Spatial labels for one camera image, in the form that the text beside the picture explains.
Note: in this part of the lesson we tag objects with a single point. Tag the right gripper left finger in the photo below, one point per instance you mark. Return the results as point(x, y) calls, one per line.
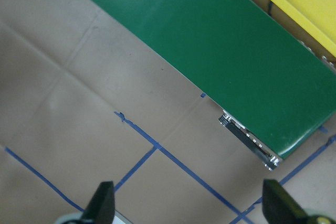
point(101, 208)

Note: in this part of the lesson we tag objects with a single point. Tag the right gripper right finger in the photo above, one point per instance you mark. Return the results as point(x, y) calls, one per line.
point(278, 206)

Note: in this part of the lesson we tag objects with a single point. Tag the green conveyor belt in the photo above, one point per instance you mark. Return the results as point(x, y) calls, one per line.
point(275, 93)

